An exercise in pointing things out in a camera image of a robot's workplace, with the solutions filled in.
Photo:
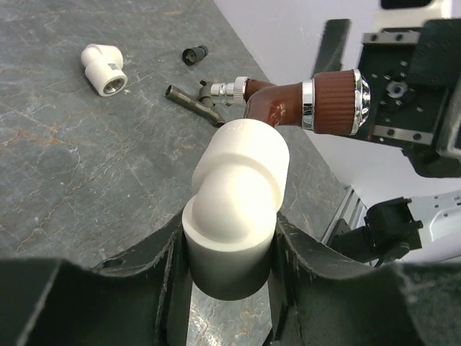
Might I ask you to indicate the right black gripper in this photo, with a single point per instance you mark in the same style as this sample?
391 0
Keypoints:
414 76

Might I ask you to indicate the black cylindrical pipe piece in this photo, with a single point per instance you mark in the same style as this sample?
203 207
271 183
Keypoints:
193 55

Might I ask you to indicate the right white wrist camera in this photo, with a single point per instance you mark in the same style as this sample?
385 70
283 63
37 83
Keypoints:
410 14

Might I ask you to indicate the second white elbow fitting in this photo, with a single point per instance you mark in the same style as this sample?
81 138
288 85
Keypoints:
103 66

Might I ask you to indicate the bronze metal faucet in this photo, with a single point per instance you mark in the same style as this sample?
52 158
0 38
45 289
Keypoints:
202 105

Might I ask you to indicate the white elbow pipe fitting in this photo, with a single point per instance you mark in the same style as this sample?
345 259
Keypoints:
238 187

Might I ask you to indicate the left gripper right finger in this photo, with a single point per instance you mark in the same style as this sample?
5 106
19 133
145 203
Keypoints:
320 297

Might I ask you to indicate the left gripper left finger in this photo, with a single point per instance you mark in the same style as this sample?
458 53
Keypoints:
138 297

